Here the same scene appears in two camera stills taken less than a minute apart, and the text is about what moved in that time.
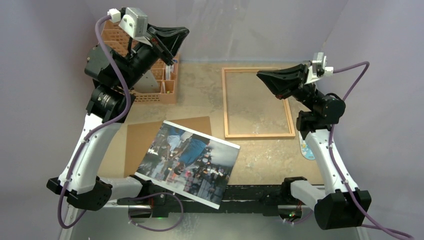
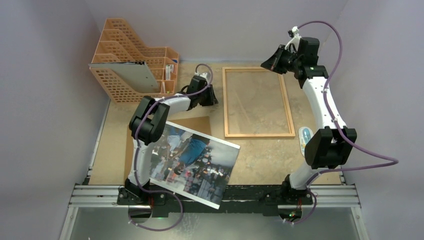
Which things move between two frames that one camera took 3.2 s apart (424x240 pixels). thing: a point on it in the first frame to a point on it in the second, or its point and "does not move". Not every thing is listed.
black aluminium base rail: x=266 y=201 does not move
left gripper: x=166 y=41 to x=212 y=100
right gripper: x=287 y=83 to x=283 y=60
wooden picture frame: x=254 y=136 does not move
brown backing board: x=140 y=137 does not move
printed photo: x=193 y=164 does not move
